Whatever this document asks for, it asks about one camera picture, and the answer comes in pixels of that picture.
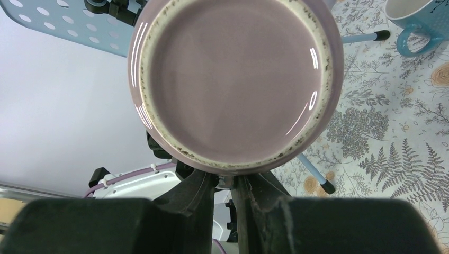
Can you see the purple mug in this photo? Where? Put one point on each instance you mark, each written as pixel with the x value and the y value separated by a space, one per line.
pixel 235 87

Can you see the floral tablecloth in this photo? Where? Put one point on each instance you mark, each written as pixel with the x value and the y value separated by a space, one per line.
pixel 388 136

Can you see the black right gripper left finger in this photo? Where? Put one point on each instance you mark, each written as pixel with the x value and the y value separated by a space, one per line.
pixel 180 221

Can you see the blue tripod stand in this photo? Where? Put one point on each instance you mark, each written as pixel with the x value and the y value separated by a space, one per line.
pixel 315 168

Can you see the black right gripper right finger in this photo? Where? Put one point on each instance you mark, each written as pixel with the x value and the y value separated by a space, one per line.
pixel 271 221

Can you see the blue dotted mug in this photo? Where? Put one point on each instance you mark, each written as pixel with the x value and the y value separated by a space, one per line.
pixel 428 19

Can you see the blue perforated stand plate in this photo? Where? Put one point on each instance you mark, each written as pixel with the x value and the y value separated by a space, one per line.
pixel 72 21

